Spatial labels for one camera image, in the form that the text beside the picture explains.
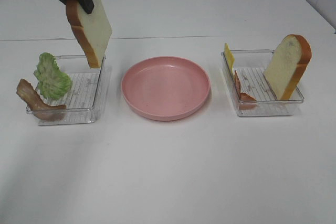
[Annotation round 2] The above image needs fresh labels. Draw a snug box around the bread slice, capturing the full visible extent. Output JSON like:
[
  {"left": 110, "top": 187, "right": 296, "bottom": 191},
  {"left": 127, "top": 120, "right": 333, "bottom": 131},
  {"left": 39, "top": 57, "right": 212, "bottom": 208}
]
[
  {"left": 264, "top": 34, "right": 312, "bottom": 100},
  {"left": 66, "top": 0, "right": 112, "bottom": 68}
]

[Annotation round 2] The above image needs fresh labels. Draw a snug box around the green lettuce leaf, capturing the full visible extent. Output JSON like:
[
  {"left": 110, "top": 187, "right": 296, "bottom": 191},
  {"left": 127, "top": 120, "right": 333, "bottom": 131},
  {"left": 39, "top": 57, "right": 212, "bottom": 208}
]
[{"left": 34, "top": 52, "right": 72, "bottom": 100}]

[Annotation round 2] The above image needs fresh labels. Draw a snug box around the bacon strip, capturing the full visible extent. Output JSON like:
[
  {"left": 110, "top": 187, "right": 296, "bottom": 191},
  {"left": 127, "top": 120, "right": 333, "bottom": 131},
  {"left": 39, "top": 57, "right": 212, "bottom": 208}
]
[
  {"left": 16, "top": 79, "right": 66, "bottom": 121},
  {"left": 234, "top": 70, "right": 256, "bottom": 110}
]

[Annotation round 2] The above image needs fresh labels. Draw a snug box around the yellow cheese slice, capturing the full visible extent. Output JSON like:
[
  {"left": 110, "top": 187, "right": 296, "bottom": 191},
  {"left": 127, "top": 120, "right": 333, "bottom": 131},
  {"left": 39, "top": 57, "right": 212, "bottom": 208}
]
[{"left": 224, "top": 43, "right": 235, "bottom": 75}]

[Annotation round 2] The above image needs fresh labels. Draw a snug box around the left clear plastic tray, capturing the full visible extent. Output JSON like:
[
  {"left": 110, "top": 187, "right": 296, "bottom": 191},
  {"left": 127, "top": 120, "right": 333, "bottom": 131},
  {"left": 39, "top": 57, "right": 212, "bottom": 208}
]
[{"left": 26, "top": 55, "right": 111, "bottom": 126}]

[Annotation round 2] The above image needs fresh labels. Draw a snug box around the clear plastic tray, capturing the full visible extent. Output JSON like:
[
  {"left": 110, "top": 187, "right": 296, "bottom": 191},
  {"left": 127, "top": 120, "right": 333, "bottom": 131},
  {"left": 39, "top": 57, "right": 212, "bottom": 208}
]
[
  {"left": 222, "top": 49, "right": 305, "bottom": 117},
  {"left": 26, "top": 55, "right": 111, "bottom": 126}
]

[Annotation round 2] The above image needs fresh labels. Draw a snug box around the pink round plate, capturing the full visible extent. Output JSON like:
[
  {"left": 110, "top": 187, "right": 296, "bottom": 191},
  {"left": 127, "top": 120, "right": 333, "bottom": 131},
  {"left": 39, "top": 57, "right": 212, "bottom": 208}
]
[{"left": 121, "top": 57, "right": 211, "bottom": 121}]

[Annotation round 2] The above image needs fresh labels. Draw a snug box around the right clear plastic tray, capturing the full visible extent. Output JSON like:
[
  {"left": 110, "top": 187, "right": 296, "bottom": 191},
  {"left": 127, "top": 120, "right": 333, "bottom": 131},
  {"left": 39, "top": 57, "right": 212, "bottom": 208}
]
[{"left": 222, "top": 49, "right": 305, "bottom": 117}]

